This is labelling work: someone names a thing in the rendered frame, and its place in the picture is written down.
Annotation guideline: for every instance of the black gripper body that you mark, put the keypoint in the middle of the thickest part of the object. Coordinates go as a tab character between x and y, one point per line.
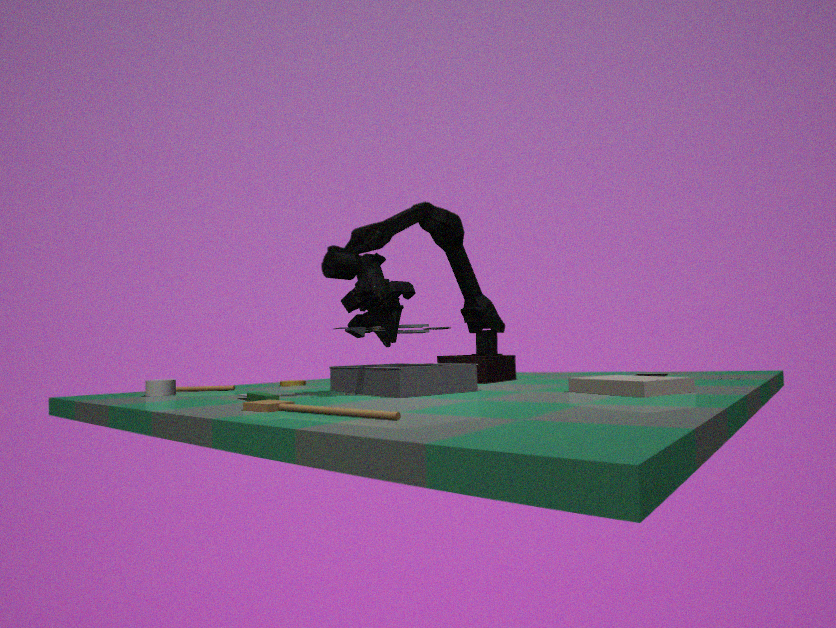
389	293

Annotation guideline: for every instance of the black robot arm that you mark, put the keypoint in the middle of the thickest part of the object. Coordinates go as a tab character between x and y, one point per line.
447	231

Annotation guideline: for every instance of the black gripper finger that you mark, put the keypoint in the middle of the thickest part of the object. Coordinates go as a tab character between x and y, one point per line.
382	335
390	315

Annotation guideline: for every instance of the white cylinder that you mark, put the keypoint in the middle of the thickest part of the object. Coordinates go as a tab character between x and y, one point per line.
160	387

